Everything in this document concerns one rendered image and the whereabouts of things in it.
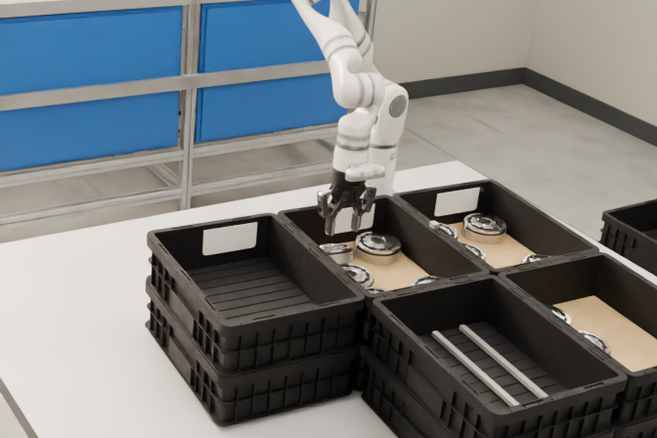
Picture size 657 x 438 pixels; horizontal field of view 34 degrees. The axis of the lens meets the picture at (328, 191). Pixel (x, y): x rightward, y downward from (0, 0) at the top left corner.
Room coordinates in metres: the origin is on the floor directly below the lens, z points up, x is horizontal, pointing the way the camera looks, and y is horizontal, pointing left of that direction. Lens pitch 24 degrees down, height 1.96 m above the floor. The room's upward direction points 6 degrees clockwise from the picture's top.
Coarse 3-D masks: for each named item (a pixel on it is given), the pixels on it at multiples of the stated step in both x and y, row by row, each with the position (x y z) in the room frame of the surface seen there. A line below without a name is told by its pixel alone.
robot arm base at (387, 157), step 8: (376, 152) 2.51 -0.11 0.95; (384, 152) 2.51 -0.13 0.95; (392, 152) 2.52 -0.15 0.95; (376, 160) 2.51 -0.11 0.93; (384, 160) 2.51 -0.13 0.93; (392, 160) 2.52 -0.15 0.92; (392, 168) 2.53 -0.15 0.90; (392, 176) 2.54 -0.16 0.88; (376, 184) 2.51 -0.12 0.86; (384, 184) 2.52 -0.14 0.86; (392, 184) 2.54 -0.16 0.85; (376, 192) 2.51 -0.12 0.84; (384, 192) 2.52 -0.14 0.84
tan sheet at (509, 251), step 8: (456, 224) 2.39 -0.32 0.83; (464, 240) 2.31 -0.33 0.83; (504, 240) 2.33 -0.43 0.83; (512, 240) 2.34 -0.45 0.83; (480, 248) 2.27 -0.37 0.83; (488, 248) 2.28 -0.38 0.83; (496, 248) 2.28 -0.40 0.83; (504, 248) 2.29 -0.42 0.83; (512, 248) 2.29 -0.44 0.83; (520, 248) 2.30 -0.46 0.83; (488, 256) 2.24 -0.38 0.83; (496, 256) 2.24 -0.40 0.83; (504, 256) 2.25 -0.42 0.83; (512, 256) 2.25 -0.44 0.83; (520, 256) 2.25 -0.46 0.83; (496, 264) 2.20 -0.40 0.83; (504, 264) 2.21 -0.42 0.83; (512, 264) 2.21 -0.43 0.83
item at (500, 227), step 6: (468, 216) 2.38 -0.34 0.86; (474, 216) 2.39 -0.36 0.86; (486, 216) 2.39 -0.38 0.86; (492, 216) 2.39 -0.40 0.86; (468, 222) 2.35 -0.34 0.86; (474, 222) 2.35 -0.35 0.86; (498, 222) 2.36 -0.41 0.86; (474, 228) 2.31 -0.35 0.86; (480, 228) 2.32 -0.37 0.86; (486, 228) 2.32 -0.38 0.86; (492, 228) 2.32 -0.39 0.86; (498, 228) 2.33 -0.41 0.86; (504, 228) 2.33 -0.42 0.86; (492, 234) 2.30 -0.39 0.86
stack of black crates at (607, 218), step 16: (624, 208) 3.13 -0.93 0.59; (640, 208) 3.18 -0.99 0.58; (656, 208) 3.23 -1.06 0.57; (608, 224) 3.06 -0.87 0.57; (624, 224) 3.02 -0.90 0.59; (640, 224) 3.19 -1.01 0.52; (656, 224) 3.24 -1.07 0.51; (608, 240) 3.06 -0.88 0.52; (624, 240) 3.01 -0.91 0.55; (640, 240) 2.95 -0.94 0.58; (656, 240) 3.15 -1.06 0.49; (624, 256) 3.00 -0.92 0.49; (640, 256) 2.95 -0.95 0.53; (656, 256) 2.91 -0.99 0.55; (656, 272) 2.89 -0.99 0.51
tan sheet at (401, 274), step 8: (352, 248) 2.21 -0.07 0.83; (400, 256) 2.19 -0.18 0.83; (360, 264) 2.13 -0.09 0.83; (368, 264) 2.14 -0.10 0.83; (392, 264) 2.15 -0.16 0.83; (400, 264) 2.15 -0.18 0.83; (408, 264) 2.16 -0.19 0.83; (376, 272) 2.11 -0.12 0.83; (384, 272) 2.11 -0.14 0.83; (392, 272) 2.11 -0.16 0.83; (400, 272) 2.12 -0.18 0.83; (408, 272) 2.12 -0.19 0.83; (416, 272) 2.13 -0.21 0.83; (424, 272) 2.13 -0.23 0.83; (376, 280) 2.07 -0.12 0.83; (384, 280) 2.07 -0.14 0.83; (392, 280) 2.08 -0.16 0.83; (400, 280) 2.08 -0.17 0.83; (408, 280) 2.09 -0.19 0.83; (384, 288) 2.04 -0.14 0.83; (392, 288) 2.04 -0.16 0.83
